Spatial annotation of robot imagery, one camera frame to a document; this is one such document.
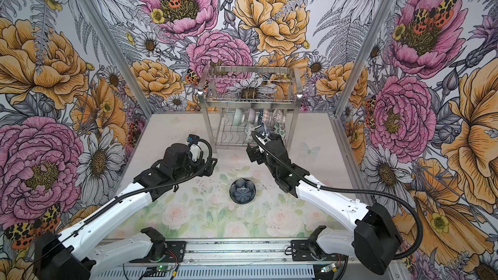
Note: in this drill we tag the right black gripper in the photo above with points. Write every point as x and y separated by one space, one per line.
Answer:
255 151

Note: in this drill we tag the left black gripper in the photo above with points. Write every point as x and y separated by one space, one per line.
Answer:
209 168

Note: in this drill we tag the green leaf pattern bowl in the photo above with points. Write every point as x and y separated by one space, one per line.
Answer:
280 130

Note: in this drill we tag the white bowl maroon pattern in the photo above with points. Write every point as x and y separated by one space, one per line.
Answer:
278 116

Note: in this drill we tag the blue geometric pattern bowl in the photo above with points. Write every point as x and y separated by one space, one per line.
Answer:
265 116

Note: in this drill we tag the dark navy flower bowl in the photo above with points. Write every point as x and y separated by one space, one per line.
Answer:
242 191

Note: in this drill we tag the grey green patterned bowl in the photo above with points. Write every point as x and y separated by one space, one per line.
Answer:
253 116

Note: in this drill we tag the blue floral pattern bowl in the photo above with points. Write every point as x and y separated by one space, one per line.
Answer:
263 130

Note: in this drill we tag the mint green lined bowl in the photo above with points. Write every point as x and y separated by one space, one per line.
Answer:
239 117

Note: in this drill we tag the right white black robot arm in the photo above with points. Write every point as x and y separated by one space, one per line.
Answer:
371 235

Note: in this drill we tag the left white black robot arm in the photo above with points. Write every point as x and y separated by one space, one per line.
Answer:
53 258

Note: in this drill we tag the steel two-tier dish rack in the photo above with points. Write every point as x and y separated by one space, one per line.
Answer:
222 89

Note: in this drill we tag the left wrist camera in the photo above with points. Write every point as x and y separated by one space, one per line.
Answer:
192 139

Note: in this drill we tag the aluminium front rail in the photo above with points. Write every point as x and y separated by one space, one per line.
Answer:
225 251

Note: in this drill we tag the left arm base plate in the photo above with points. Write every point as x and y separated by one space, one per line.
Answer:
167 252

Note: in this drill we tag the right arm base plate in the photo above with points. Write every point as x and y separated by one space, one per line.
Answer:
303 250

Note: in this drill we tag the white vented cable duct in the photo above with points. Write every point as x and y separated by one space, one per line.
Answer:
299 271

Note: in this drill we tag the left aluminium frame post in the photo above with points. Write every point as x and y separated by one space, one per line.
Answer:
91 10

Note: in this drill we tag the aluminium frame post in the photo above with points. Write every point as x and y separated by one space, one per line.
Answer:
377 22
91 10

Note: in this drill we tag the right aluminium frame post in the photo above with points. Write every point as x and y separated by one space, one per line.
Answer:
377 22

